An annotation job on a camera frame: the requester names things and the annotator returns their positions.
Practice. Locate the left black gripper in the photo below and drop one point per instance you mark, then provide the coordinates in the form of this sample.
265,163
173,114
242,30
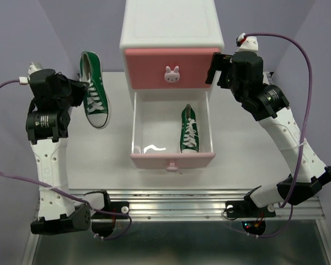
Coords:
80,86

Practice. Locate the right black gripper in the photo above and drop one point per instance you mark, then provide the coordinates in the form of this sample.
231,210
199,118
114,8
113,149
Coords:
219,61

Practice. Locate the green sneaker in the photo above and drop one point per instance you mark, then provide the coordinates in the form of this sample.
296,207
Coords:
189,136
96,102

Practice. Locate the pink front drawer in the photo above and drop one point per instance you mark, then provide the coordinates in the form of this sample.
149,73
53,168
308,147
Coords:
146,67

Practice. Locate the light pink drawer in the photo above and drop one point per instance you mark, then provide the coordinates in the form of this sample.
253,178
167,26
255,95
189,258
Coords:
157,125

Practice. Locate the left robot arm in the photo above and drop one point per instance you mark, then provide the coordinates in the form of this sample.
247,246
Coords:
47,129

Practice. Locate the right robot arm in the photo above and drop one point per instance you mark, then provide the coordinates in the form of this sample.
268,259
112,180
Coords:
270,108

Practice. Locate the white shoe cabinet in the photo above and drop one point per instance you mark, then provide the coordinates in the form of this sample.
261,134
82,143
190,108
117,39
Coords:
169,24

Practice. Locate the pink bunny drawer knob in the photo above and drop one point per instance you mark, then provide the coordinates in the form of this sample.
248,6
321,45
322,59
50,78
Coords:
172,76

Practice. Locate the pink lower drawer knob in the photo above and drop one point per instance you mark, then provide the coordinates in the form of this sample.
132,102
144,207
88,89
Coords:
171,167

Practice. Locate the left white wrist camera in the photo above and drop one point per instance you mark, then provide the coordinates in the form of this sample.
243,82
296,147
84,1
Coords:
33,67

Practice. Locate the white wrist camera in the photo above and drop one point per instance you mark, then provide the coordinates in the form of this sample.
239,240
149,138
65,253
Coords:
33,67
247,43

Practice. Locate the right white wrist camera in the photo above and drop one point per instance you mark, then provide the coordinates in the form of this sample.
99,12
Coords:
247,43

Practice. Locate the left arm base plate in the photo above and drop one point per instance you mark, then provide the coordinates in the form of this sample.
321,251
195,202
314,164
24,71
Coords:
114,210

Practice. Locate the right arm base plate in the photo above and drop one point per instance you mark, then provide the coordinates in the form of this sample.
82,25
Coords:
246,209

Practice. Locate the aluminium rail frame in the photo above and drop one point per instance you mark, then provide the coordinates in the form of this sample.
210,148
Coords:
177,217

